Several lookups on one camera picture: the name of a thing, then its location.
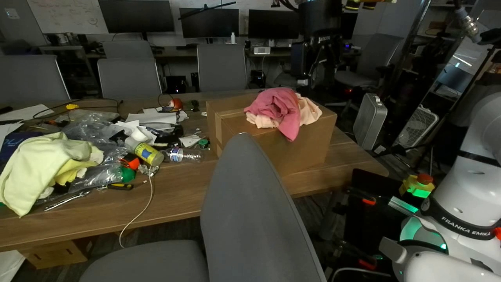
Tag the pink shirt with orange print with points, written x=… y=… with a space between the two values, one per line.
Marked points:
x=275 y=110

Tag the peach shirt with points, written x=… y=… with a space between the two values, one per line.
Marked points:
x=311 y=110

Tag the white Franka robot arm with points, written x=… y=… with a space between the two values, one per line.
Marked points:
x=469 y=182

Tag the brown cardboard box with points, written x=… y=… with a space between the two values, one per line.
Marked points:
x=307 y=146

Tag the grey office chair holding shirts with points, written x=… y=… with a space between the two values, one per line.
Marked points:
x=250 y=220

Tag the small white card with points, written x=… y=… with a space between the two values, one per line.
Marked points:
x=189 y=142

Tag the clear plastic water bottle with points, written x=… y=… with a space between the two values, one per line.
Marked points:
x=181 y=156

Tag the red ball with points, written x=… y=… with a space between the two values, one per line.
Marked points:
x=174 y=104

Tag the white paper sheets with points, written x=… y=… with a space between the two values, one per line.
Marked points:
x=153 y=120

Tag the can with yellow blue label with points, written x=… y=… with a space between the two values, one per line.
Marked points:
x=149 y=156

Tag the black computer monitor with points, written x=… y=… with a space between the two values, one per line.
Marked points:
x=274 y=24
x=208 y=23

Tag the orange and black toy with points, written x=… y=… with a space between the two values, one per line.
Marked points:
x=131 y=162

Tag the white space heater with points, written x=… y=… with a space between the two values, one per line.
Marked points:
x=369 y=121

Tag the green ball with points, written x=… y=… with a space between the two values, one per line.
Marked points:
x=128 y=175

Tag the black equipment case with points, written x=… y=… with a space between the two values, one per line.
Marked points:
x=372 y=209

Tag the clear plastic bag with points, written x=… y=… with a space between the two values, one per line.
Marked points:
x=98 y=142

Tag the white slatted basket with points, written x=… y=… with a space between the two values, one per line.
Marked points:
x=416 y=128

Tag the green and orange block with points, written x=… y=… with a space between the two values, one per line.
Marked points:
x=416 y=187

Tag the yellow black screwdriver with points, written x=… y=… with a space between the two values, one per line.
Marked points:
x=70 y=107

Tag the yellow cloth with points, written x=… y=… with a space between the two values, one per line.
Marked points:
x=36 y=167

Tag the white paper sheet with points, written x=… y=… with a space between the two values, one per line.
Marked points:
x=23 y=114

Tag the large dark wall screen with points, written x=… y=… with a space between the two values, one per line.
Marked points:
x=134 y=16

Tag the white wall board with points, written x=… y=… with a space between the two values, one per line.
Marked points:
x=64 y=16

